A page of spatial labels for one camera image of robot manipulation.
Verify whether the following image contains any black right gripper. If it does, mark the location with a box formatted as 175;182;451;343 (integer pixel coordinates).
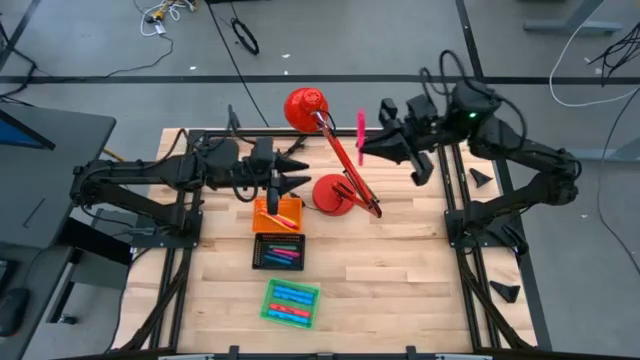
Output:
360;93;449;187

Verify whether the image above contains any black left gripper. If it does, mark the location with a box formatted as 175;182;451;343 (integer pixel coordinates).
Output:
243;136;312;216

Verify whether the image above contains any red desk lamp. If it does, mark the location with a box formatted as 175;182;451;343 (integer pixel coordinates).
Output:
283;87;384;220

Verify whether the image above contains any thick blue marker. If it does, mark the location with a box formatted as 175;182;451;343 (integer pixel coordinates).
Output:
266;309;311;326
272;291;316;307
274;284;318;300

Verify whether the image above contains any thick red marker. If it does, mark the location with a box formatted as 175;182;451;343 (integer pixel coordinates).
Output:
268;302;313;319

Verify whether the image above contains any green plastic basket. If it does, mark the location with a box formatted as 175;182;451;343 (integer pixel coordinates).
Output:
259;277;322;331

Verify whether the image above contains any orange plastic basket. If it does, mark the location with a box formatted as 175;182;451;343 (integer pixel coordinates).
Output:
252;197;305;235

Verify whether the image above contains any black plastic basket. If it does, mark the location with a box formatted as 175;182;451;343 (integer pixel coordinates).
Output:
251;232;306;272

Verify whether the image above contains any grey table foot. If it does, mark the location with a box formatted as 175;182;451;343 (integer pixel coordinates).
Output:
522;0;624;36
563;137;640;164

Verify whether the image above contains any black desk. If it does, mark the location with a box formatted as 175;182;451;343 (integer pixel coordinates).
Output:
0;102;135;360

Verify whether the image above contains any computer monitor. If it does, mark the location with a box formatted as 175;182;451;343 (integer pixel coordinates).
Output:
0;108;57;151

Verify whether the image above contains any black computer mouse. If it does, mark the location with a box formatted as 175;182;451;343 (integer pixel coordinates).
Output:
0;287;30;337

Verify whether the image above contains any black aluminium table frame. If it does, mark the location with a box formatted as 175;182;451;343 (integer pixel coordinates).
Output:
113;127;539;360

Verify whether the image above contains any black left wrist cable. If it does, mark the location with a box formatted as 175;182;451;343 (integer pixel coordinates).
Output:
228;167;260;204

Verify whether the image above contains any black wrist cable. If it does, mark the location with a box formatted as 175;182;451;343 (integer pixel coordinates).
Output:
228;167;260;204
418;48;476;99

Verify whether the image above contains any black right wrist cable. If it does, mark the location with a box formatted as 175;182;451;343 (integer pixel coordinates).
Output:
418;48;476;99

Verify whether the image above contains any black triangular bracket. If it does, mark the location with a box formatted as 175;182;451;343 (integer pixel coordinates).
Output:
488;279;522;305
468;167;494;189
499;223;530;259

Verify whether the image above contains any long black floor cable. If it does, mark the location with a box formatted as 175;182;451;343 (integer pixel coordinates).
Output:
596;87;640;276
206;0;271;129

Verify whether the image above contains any black cable coil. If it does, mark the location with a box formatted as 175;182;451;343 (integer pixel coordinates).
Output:
230;17;261;56

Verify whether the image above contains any white floor cable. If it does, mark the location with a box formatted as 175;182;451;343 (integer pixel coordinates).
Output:
548;0;640;109

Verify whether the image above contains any white cable bundle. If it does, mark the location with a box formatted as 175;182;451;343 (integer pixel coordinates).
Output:
138;0;197;37

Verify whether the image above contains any black cable bundle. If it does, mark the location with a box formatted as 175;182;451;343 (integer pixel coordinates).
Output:
588;22;640;86

